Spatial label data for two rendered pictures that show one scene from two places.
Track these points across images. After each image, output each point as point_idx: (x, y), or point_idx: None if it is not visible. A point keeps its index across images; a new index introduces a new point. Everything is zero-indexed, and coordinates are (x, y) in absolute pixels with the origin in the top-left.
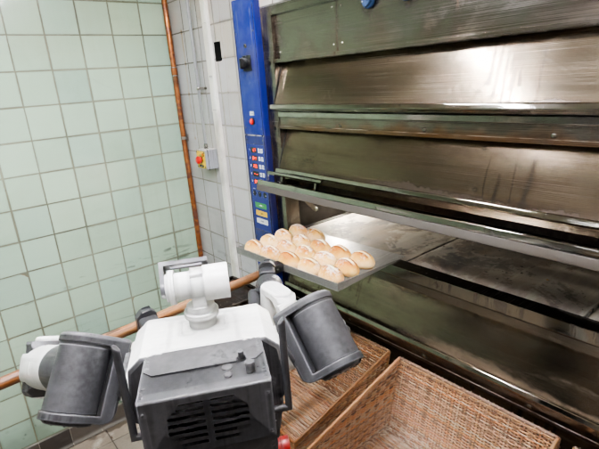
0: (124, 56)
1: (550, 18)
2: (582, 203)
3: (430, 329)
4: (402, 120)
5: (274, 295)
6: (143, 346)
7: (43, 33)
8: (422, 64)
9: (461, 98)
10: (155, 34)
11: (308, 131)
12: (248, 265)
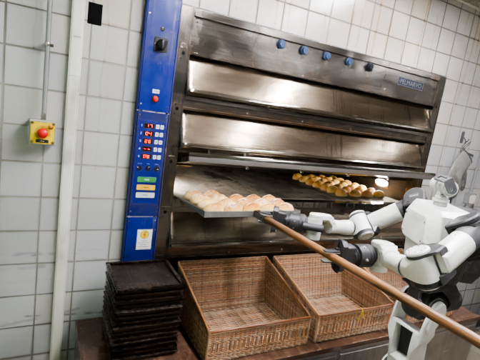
0: None
1: (353, 84)
2: (357, 154)
3: None
4: (292, 116)
5: (330, 216)
6: (466, 213)
7: None
8: (303, 88)
9: (325, 109)
10: None
11: (208, 114)
12: (91, 251)
